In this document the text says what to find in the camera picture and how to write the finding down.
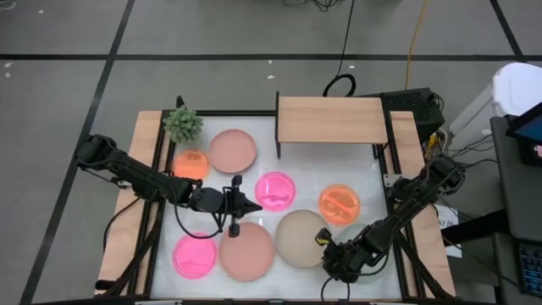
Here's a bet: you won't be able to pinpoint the large pale green plate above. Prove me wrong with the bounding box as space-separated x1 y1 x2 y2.
334 223 393 283

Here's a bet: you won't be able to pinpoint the pink translucent plate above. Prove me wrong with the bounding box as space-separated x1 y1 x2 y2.
254 170 297 213
171 231 218 280

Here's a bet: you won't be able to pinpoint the black floor cables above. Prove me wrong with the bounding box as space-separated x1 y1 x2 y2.
282 0 340 13

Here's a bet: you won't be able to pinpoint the yellow hanging cable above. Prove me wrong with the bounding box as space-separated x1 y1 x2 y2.
404 0 431 91

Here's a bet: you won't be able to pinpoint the black desk leg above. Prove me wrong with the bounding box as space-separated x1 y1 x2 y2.
440 208 512 247

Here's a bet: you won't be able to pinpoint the white paper sheet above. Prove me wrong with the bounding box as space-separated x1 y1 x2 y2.
434 202 463 259

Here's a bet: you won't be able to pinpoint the black cable with loop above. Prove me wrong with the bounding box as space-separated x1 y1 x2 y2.
322 0 357 97

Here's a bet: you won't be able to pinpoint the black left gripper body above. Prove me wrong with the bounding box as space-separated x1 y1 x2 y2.
188 175 247 238

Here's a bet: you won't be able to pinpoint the white plastic bin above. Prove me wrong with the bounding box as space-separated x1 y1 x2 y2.
492 62 542 118

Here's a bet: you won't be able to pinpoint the large salmon plate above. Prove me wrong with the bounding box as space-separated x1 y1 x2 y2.
218 221 277 282

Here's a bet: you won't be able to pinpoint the black tablet with blue screen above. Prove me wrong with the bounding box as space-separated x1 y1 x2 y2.
506 101 542 167

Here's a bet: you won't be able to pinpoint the small green potted plant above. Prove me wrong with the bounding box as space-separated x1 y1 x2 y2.
162 105 205 145

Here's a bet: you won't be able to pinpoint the tangled cable bundle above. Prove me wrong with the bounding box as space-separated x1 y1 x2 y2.
423 126 499 170

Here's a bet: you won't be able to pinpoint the small matte pink plate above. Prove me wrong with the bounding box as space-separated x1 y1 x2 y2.
208 129 258 175

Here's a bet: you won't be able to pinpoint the light wooden side board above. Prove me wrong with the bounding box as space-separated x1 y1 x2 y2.
95 110 170 296
389 110 456 297

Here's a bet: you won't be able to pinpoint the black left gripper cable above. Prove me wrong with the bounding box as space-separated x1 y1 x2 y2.
170 181 225 241

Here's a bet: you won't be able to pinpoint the wooden shelf with black legs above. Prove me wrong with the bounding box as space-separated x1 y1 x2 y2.
274 90 390 160

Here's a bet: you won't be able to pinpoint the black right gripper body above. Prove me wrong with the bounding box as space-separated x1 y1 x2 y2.
315 227 374 284

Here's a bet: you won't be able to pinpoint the black computer case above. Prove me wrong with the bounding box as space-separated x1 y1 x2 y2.
372 86 446 144

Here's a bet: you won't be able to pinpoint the black keyboard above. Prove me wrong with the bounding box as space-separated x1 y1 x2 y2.
517 241 542 298

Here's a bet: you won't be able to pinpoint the large beige plate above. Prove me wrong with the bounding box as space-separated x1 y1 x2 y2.
275 208 334 269

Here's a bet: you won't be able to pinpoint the black metal table frame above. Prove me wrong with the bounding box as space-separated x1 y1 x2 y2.
95 95 456 305

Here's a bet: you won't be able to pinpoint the grey desk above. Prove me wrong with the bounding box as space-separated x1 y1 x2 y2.
489 114 542 305

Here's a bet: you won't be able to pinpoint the orange translucent plate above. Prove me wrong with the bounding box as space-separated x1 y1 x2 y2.
318 183 362 226
172 148 212 181

